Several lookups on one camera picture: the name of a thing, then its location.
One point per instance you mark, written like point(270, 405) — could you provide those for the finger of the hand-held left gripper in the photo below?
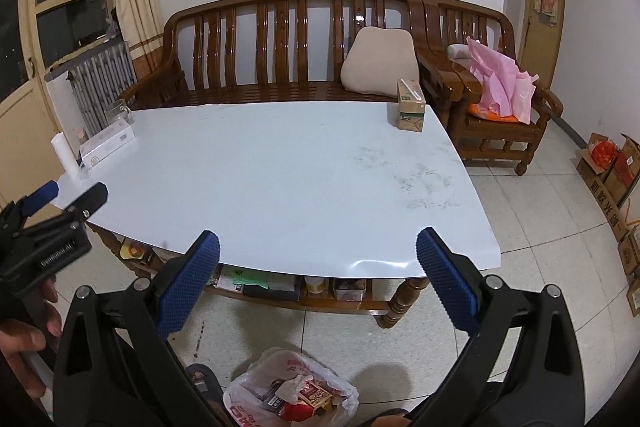
point(90, 199)
point(42, 196)

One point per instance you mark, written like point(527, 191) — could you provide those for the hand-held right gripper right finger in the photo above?
point(447, 282)

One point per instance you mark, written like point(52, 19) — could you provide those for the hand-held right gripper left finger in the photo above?
point(192, 287)

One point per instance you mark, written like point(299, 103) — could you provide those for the white red-printed plastic bag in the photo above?
point(250, 402)

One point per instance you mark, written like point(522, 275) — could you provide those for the black packet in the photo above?
point(273, 394)

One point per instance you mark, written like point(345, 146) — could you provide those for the white tissue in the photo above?
point(292, 387)

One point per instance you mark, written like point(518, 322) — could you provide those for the brown nut snack box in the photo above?
point(316, 394)

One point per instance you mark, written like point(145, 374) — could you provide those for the red paper cup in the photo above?
point(302, 414)

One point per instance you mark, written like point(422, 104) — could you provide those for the person's left hand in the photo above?
point(20, 337)

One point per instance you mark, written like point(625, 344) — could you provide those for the white paper roll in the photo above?
point(65, 154)

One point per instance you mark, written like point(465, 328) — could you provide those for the green wipes pack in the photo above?
point(245, 279)

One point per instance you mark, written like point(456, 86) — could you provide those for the long white box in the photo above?
point(107, 144)

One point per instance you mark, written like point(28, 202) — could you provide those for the yellow and red packet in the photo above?
point(135, 252)

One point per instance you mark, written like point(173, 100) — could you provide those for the yellow framed balcony door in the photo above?
point(20, 132)

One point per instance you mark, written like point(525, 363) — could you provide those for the glass mug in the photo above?
point(117, 112)

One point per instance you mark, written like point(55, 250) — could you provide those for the person's left foot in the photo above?
point(205, 382)

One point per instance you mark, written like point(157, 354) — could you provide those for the person's foot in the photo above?
point(205, 382)
point(390, 419)

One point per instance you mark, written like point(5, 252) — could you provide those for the clear plastic container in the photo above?
point(350, 291)

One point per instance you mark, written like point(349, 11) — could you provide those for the grey radiator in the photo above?
point(102, 77)

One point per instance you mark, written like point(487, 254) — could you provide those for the yellow and white can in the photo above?
point(316, 286)

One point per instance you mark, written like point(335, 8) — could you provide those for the person's right foot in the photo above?
point(390, 419)

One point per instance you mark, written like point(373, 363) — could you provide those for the brown wooden armchair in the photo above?
point(495, 132)

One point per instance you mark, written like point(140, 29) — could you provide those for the orange cloth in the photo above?
point(492, 117)

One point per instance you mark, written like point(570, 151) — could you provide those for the beige and green carton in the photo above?
point(411, 112)

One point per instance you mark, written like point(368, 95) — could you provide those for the row of cardboard boxes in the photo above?
point(615, 187)

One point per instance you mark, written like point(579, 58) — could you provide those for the brown wooden sofa bench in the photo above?
point(250, 92)

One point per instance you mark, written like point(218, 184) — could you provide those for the red plastic bag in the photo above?
point(603, 153)

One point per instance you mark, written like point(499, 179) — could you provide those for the pink plastic bag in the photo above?
point(505, 82)

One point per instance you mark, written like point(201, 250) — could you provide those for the beige cushion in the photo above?
point(380, 62)

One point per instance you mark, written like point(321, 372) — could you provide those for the white rolled cloth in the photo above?
point(457, 52)

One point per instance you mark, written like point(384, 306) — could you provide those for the yellow room door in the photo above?
point(537, 57)

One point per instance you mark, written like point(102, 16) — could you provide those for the hanging door ornament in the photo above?
point(546, 4)

